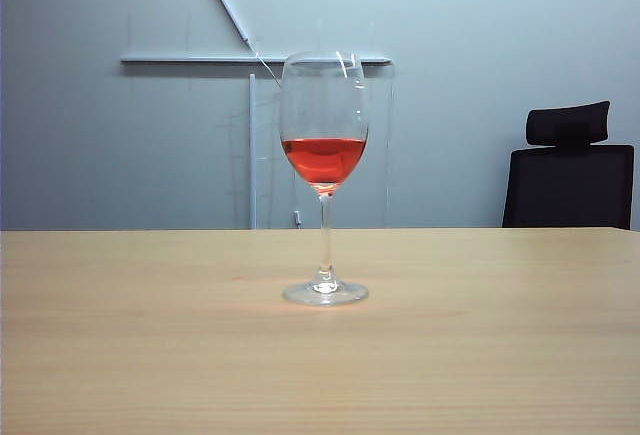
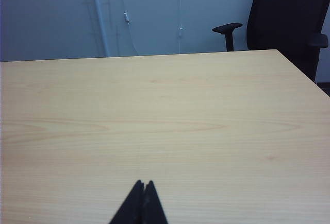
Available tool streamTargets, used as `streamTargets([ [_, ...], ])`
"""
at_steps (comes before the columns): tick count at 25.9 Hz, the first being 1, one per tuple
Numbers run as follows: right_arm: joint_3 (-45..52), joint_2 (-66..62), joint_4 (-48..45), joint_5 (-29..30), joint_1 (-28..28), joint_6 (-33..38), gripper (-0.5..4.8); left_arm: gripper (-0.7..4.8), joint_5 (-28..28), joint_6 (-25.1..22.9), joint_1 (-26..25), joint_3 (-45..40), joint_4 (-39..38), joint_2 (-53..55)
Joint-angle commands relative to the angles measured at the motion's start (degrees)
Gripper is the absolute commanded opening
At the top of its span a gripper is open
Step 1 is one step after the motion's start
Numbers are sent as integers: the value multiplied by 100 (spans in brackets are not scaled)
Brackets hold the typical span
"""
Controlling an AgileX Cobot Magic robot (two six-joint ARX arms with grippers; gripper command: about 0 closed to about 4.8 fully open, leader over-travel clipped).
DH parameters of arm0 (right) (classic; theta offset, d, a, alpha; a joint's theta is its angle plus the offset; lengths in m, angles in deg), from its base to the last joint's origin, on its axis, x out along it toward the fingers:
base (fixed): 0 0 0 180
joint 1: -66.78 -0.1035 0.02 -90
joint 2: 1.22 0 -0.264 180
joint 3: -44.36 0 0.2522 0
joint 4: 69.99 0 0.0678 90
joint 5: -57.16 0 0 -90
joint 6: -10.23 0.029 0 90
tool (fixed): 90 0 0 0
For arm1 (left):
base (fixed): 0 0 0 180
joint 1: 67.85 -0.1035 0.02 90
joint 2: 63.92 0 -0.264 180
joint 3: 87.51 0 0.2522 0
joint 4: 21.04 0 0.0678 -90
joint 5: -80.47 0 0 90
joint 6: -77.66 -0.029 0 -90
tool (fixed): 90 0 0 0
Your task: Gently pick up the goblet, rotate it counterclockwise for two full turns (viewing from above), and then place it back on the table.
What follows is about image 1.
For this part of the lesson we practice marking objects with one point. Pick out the wine glass with red liquid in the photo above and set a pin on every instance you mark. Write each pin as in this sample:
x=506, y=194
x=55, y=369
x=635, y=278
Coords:
x=325, y=160

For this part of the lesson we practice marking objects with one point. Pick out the diagonal white wall strip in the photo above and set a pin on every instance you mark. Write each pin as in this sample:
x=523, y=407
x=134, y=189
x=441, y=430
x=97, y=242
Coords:
x=225, y=0

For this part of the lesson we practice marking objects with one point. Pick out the horizontal white wall strip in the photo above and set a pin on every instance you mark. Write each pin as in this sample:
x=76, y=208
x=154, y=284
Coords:
x=200, y=59

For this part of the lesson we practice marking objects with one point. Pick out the small white wall plug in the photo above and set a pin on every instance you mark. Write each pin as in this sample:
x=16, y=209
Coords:
x=297, y=217

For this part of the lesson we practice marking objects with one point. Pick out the black office chair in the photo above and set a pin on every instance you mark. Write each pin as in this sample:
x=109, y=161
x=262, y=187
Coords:
x=567, y=185

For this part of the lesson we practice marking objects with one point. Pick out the vertical white wall strip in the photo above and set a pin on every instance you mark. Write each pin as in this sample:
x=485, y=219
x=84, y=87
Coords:
x=253, y=155

